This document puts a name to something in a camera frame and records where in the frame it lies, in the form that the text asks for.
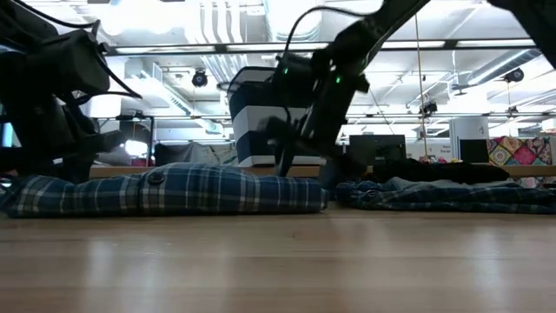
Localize colourful patchwork quilt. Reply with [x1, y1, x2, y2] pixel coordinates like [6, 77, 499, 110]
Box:
[486, 135, 556, 189]

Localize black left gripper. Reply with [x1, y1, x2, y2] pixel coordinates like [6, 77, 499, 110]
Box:
[0, 51, 130, 184]

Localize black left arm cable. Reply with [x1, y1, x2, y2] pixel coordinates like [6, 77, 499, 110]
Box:
[17, 0, 143, 106]

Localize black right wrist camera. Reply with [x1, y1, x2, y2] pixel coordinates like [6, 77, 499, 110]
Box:
[271, 52, 325, 109]

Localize black-legged background table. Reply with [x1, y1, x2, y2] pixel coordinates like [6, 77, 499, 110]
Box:
[97, 113, 156, 168]

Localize black ceiling light rail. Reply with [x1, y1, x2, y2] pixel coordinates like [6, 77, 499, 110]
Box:
[103, 37, 538, 57]

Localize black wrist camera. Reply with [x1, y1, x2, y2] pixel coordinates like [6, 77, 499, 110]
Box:
[21, 29, 112, 99]
[271, 52, 325, 109]

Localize grey garment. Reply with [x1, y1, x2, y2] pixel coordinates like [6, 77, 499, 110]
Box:
[388, 176, 529, 190]

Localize grey ceiling duct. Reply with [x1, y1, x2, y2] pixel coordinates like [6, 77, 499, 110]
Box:
[467, 47, 549, 87]

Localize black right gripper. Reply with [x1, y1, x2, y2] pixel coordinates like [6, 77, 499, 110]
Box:
[259, 47, 371, 192]

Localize blue plaid pajama pants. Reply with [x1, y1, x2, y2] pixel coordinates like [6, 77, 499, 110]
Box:
[336, 176, 556, 215]

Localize navy white striped laundry bin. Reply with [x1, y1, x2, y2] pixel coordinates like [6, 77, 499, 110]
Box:
[227, 65, 327, 168]

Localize black garment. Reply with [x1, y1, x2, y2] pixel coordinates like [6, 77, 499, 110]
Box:
[372, 157, 513, 184]

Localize thin hanging cord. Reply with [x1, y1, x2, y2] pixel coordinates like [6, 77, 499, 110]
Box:
[414, 12, 430, 160]

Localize grey covered furniture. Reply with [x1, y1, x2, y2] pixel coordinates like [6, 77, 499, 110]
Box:
[153, 141, 238, 168]

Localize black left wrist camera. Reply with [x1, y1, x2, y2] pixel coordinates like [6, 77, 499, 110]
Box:
[21, 29, 112, 99]

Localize black computer monitor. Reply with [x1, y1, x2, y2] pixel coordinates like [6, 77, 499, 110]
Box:
[459, 138, 490, 164]

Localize dark patterned garment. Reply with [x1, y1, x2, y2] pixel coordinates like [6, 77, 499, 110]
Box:
[0, 163, 330, 219]

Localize black equipment case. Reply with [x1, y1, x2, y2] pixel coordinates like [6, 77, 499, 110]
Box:
[348, 134, 407, 167]

